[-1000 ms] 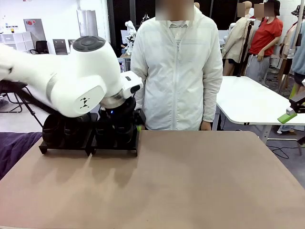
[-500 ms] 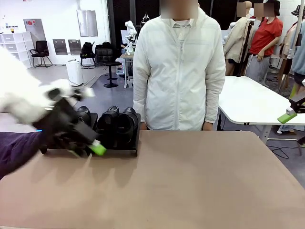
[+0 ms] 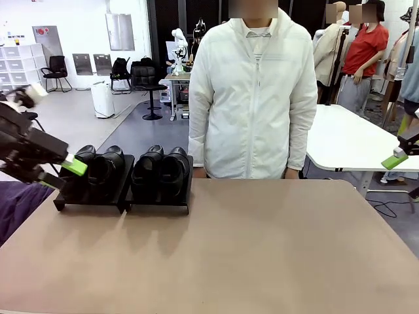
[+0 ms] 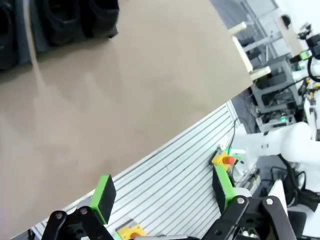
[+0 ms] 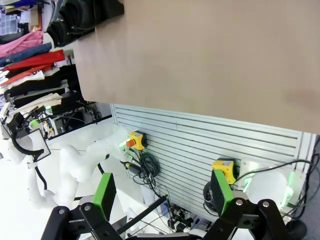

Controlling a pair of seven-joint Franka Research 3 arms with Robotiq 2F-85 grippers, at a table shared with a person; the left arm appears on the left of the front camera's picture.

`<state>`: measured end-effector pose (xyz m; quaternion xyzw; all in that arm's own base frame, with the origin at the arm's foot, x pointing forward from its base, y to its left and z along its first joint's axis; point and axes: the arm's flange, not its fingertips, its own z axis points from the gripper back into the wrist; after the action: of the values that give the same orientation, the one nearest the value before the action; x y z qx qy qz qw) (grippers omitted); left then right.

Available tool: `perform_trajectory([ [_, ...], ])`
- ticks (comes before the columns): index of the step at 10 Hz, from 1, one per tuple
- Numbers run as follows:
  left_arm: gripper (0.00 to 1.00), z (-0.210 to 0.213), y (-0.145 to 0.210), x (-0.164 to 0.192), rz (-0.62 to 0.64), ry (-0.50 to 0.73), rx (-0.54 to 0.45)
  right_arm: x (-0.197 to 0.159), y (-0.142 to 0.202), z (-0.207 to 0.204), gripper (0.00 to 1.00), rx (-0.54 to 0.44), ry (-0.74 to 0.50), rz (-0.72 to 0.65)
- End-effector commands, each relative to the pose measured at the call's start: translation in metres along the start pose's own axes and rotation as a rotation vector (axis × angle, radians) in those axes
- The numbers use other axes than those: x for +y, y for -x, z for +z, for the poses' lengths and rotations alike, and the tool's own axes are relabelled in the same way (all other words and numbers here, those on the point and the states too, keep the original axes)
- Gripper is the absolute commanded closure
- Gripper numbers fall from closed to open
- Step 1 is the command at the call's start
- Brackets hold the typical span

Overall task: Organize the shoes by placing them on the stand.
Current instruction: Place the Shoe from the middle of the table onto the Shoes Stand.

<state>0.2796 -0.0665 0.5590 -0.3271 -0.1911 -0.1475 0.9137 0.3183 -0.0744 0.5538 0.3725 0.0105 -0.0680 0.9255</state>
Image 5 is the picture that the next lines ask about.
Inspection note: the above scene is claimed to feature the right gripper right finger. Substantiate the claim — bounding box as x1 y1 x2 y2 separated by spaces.
199 168 294 240

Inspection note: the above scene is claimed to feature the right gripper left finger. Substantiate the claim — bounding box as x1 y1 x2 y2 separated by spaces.
41 171 121 240

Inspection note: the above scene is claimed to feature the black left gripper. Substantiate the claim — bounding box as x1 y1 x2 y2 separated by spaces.
6 111 41 138

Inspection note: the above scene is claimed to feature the beige garment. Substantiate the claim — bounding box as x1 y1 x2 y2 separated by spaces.
9 91 64 113

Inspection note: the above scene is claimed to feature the yellow emergency stop button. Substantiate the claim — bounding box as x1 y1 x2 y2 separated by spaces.
125 129 148 152
211 157 238 185

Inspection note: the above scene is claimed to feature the black garment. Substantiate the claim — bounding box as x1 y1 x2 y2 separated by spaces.
3 72 71 102

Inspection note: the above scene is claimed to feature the black metal rod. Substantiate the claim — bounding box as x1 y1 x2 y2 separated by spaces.
124 194 169 228

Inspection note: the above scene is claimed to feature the orange and white garment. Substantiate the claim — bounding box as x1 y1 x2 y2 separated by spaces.
0 66 61 88

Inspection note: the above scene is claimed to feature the red garment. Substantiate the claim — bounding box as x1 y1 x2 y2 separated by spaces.
0 48 66 73

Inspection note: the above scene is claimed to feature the navy garment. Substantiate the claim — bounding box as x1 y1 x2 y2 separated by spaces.
0 41 54 68

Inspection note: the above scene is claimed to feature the clear plastic organizer box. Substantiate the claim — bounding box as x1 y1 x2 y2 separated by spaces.
0 10 23 36

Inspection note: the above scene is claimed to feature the black coiled cable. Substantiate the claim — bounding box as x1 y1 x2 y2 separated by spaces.
202 180 221 218
119 149 161 192

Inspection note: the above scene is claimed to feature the thin black power cable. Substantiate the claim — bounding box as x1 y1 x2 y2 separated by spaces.
236 159 315 181

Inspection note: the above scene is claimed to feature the grey slotted base plate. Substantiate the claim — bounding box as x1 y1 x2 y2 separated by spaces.
109 102 320 222

